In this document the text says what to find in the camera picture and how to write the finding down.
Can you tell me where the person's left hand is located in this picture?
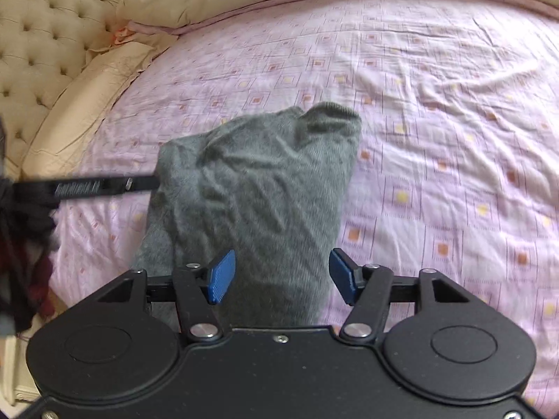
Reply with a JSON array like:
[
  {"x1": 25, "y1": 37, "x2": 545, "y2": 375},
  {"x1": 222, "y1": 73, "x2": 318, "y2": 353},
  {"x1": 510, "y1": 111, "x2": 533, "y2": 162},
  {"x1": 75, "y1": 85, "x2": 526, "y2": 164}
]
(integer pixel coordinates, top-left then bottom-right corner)
[{"x1": 0, "y1": 177, "x2": 58, "y2": 247}]

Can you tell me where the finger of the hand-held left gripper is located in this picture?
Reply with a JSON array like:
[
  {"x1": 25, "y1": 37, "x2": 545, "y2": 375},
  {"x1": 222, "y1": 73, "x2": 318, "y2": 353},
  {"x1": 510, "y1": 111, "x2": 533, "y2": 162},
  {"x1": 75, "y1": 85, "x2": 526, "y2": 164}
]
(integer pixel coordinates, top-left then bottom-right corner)
[{"x1": 107, "y1": 176, "x2": 159, "y2": 193}]

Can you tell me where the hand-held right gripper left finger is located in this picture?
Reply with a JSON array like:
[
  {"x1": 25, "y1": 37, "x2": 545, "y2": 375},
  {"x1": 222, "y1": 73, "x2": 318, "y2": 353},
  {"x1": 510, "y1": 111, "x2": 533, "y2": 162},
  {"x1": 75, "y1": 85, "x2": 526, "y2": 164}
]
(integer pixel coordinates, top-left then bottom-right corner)
[{"x1": 87, "y1": 250, "x2": 237, "y2": 342}]

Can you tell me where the cream pillow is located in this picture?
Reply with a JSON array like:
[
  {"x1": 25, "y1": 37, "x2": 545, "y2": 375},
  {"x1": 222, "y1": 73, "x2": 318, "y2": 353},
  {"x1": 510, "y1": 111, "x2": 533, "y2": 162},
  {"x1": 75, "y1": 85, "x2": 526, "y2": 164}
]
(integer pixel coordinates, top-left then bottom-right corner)
[{"x1": 22, "y1": 41, "x2": 177, "y2": 177}]

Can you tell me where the grey knit sweater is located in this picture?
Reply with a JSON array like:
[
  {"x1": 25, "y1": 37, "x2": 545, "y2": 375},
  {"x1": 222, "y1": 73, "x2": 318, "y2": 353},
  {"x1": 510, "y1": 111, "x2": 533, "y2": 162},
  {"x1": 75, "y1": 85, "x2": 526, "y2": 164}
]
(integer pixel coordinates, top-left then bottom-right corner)
[{"x1": 131, "y1": 101, "x2": 362, "y2": 330}]

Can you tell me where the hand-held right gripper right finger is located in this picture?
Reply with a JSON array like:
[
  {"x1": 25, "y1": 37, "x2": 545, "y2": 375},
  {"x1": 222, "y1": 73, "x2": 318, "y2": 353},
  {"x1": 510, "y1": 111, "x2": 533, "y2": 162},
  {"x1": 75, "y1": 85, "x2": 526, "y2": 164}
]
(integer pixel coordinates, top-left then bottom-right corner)
[{"x1": 329, "y1": 248, "x2": 472, "y2": 345}]

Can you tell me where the person's left forearm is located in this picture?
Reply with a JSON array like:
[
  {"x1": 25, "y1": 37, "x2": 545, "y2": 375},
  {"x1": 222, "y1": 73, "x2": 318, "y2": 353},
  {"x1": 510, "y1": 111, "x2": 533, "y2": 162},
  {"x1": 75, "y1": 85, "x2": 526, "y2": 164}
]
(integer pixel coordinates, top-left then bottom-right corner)
[{"x1": 0, "y1": 233, "x2": 55, "y2": 335}]

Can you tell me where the pink patterned bed sheet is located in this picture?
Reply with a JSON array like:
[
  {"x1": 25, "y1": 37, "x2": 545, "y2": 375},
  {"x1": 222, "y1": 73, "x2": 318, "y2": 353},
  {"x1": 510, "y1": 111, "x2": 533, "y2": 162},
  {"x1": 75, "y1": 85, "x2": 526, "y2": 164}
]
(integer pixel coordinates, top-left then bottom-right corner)
[{"x1": 47, "y1": 0, "x2": 559, "y2": 407}]

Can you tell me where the small orange cloth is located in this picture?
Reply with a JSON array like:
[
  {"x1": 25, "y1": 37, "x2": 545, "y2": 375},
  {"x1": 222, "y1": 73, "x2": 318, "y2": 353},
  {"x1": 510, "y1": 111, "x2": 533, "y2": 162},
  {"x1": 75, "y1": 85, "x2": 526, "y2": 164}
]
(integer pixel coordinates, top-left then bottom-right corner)
[{"x1": 110, "y1": 25, "x2": 134, "y2": 48}]

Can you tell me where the cream tufted headboard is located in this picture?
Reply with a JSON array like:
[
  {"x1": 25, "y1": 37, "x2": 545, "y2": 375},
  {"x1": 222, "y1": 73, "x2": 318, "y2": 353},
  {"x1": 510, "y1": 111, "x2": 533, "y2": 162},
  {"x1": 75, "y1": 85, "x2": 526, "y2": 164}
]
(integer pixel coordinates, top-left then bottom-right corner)
[{"x1": 0, "y1": 0, "x2": 169, "y2": 171}]

